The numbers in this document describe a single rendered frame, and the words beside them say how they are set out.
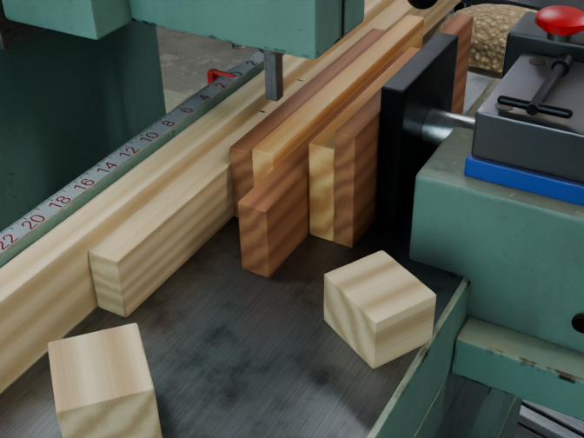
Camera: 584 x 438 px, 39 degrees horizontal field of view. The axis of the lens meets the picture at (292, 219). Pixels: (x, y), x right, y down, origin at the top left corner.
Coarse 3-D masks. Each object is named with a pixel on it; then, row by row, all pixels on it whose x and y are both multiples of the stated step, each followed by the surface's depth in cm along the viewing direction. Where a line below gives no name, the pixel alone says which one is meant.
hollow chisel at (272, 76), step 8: (264, 56) 54; (272, 56) 54; (280, 56) 54; (264, 64) 55; (272, 64) 54; (280, 64) 55; (272, 72) 55; (280, 72) 55; (272, 80) 55; (280, 80) 55; (272, 88) 55; (280, 88) 56; (272, 96) 56; (280, 96) 56
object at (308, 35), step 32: (160, 0) 52; (192, 0) 51; (224, 0) 50; (256, 0) 49; (288, 0) 48; (320, 0) 47; (352, 0) 51; (192, 32) 52; (224, 32) 51; (256, 32) 50; (288, 32) 49; (320, 32) 48
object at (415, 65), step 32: (416, 64) 50; (448, 64) 53; (384, 96) 48; (416, 96) 49; (448, 96) 55; (384, 128) 49; (416, 128) 50; (448, 128) 51; (384, 160) 50; (416, 160) 52; (384, 192) 51
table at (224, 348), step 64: (192, 256) 50; (320, 256) 50; (128, 320) 46; (192, 320) 46; (256, 320) 46; (320, 320) 45; (448, 320) 46; (192, 384) 42; (256, 384) 42; (320, 384) 42; (384, 384) 41; (512, 384) 48; (576, 384) 46
